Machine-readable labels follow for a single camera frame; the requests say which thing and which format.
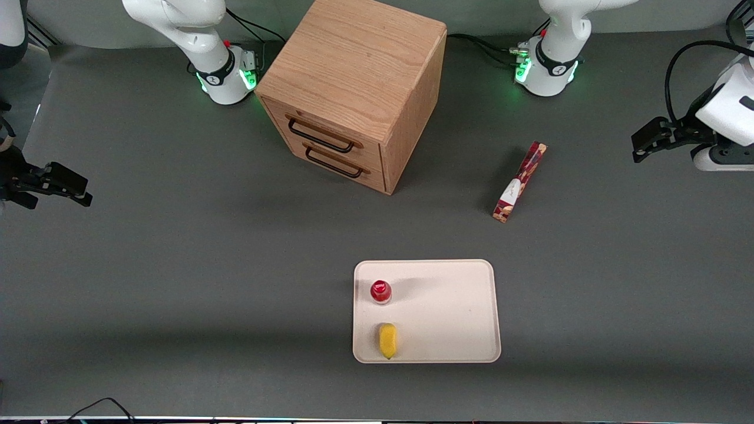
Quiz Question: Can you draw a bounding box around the black cable at table edge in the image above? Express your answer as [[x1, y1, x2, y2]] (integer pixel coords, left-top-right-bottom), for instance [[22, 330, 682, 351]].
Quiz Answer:
[[59, 397, 137, 424]]

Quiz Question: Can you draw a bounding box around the black right base cable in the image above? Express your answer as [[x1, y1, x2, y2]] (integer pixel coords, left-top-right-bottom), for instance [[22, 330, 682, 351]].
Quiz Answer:
[[225, 8, 285, 47]]

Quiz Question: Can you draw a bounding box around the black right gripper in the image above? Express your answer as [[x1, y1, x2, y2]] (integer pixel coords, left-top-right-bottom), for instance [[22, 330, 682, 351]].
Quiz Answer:
[[0, 146, 94, 210]]

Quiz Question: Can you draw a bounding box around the yellow plastic lemon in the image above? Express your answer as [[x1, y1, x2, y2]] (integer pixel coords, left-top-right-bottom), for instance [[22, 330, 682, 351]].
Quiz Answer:
[[379, 323, 398, 360]]

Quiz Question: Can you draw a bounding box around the black left base cable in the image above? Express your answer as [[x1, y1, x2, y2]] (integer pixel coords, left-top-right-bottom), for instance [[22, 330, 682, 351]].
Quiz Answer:
[[445, 32, 521, 67]]

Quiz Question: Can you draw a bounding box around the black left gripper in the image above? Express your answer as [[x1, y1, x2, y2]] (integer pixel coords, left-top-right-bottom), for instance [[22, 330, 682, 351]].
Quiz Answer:
[[631, 106, 718, 164]]

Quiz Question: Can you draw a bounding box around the black metal drawer handle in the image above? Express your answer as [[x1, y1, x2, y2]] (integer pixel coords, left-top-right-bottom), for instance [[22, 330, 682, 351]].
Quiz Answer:
[[287, 118, 356, 154], [305, 147, 364, 179]]

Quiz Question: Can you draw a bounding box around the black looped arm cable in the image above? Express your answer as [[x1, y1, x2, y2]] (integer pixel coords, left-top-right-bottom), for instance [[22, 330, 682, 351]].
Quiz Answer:
[[664, 40, 754, 125]]

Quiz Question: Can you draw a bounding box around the wooden two-drawer cabinet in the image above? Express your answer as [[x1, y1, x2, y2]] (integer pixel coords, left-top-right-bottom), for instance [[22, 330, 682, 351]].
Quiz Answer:
[[254, 0, 448, 196]]

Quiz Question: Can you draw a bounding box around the black base cable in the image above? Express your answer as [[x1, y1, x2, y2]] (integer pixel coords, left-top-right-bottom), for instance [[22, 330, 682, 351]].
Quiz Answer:
[[445, 32, 521, 67], [225, 8, 285, 47]]

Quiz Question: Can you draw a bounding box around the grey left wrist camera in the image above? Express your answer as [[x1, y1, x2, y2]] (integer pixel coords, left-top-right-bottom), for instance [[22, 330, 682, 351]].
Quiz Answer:
[[692, 143, 754, 172]]

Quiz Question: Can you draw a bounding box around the red cookie box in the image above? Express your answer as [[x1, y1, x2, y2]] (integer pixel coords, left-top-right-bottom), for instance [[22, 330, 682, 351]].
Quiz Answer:
[[492, 141, 548, 223]]

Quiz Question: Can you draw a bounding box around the beige plastic tray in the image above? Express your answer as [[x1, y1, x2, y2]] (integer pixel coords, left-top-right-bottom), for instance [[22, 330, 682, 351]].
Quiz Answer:
[[352, 259, 502, 364]]

